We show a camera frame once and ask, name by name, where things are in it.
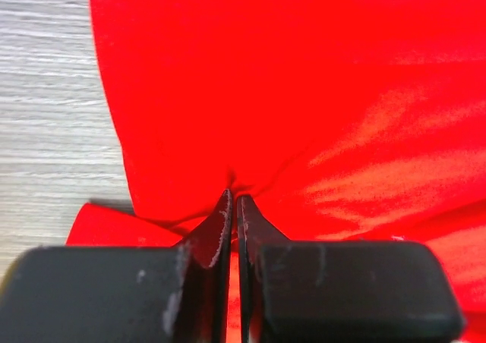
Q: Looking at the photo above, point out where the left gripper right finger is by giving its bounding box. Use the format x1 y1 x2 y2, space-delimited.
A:
236 195 465 342

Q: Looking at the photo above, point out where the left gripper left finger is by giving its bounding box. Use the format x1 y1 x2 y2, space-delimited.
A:
1 191 232 342

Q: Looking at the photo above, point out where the red t shirt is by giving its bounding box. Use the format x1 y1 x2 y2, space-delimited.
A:
68 0 485 342

